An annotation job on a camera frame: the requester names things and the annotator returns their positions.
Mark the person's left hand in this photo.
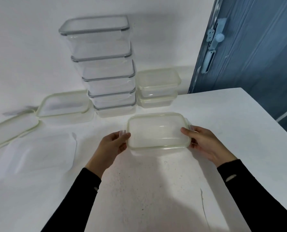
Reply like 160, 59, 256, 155
85, 130, 131, 179

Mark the person's right hand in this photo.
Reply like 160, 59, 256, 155
181, 125, 238, 168

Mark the medium grey-rimmed clear lid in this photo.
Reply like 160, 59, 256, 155
88, 88, 136, 98
94, 101, 137, 111

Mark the small clear container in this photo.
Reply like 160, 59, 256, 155
136, 93, 178, 109

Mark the small green-rimmed clear lid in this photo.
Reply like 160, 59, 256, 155
136, 68, 182, 90

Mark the large green-rimmed clear lid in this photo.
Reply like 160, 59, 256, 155
0, 113, 40, 152

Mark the large clear food container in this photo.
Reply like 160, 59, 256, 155
59, 15, 132, 58

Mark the person's left forearm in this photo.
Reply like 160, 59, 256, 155
40, 168, 102, 232

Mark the person's right forearm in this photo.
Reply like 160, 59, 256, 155
217, 159, 287, 232

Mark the white table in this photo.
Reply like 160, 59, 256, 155
0, 87, 287, 232

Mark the blue-grey door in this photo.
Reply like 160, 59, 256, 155
188, 0, 287, 138

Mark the light blue door latch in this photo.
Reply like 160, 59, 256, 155
206, 18, 227, 50

